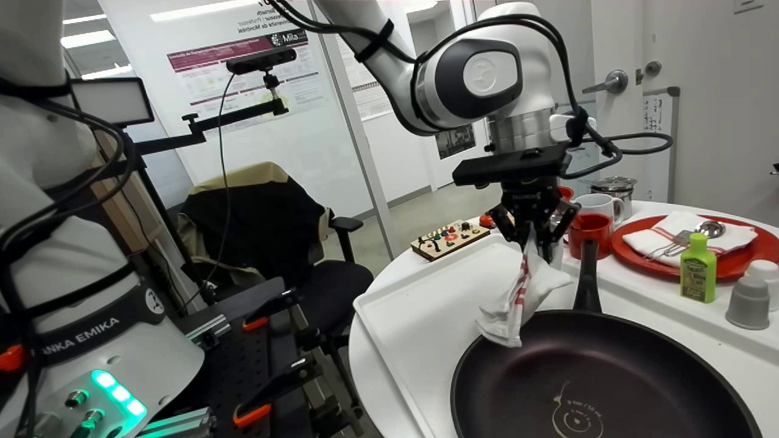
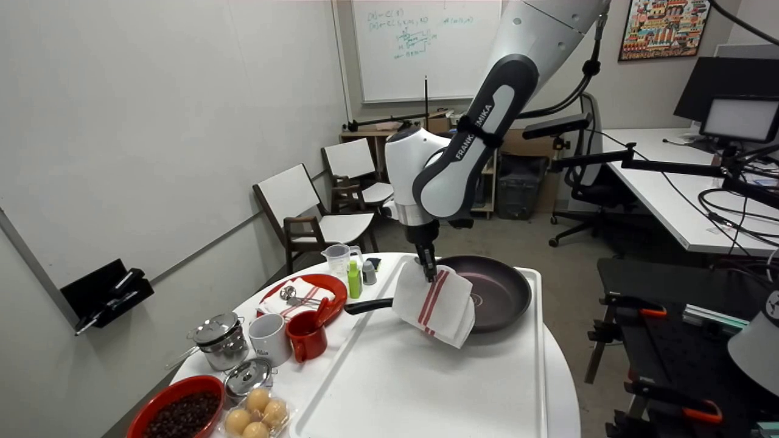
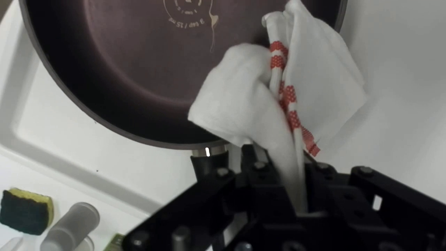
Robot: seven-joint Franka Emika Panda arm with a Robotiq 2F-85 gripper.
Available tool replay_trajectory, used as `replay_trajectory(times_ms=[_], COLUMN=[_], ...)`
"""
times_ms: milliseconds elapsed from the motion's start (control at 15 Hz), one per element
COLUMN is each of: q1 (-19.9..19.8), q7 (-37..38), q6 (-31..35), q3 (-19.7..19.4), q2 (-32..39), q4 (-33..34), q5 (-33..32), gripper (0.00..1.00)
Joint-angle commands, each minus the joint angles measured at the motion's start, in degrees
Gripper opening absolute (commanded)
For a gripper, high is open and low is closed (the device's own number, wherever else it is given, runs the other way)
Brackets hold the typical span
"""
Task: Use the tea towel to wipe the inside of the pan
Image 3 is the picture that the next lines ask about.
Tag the white plastic tray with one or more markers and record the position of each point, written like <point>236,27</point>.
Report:
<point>140,162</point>

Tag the green yellow sponge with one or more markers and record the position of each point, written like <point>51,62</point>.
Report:
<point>26,211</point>

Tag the dark nonstick frying pan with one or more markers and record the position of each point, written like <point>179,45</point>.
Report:
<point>116,70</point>

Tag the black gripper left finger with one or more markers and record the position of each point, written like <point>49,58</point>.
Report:
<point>260,196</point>

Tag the white red-striped tea towel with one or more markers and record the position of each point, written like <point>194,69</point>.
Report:
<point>232,102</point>

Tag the grey plastic cup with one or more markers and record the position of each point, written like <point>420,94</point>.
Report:
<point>70,228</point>

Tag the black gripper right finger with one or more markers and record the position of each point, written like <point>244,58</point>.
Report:
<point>371,210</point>

